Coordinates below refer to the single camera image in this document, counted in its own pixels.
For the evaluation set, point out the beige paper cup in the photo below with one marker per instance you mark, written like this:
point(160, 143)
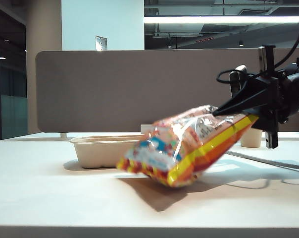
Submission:
point(251, 138)

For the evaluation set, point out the orange yellow chips bag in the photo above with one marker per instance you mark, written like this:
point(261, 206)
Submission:
point(189, 146)

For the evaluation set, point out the beige pulp food box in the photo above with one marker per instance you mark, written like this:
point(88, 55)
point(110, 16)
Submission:
point(100, 151)

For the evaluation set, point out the black pendant ceiling lamp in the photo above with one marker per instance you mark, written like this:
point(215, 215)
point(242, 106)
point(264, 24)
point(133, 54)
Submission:
point(241, 44)

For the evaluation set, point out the white divider foot bracket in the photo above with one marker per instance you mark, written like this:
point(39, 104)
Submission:
point(63, 135)

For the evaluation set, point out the white ceiling light strip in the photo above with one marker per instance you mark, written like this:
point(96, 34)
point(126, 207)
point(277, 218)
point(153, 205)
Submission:
point(214, 19)

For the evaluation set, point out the metal wall plate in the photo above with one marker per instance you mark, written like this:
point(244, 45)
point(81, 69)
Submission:
point(101, 43)

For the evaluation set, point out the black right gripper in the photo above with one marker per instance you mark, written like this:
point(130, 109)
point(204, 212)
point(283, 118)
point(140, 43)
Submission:
point(283, 99)

